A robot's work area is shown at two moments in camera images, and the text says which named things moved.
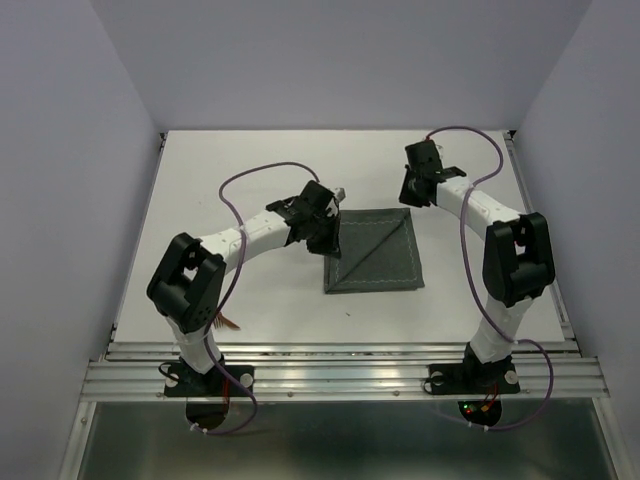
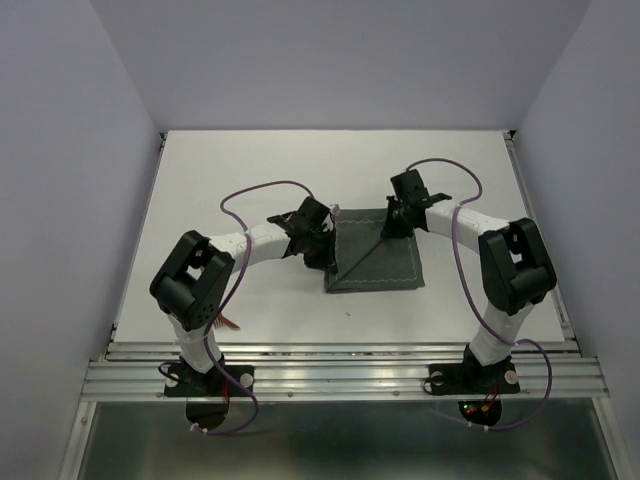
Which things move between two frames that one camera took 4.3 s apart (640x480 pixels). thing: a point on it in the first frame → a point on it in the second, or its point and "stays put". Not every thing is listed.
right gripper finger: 421,200 → 405,231
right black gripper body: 414,190 → 402,218
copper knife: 228,322 stays put
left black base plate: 184,382 stays put
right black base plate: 474,378 stays put
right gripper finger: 408,186 → 392,217
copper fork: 219,321 stays put
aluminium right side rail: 516,152 stays put
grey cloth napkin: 378,252 stays put
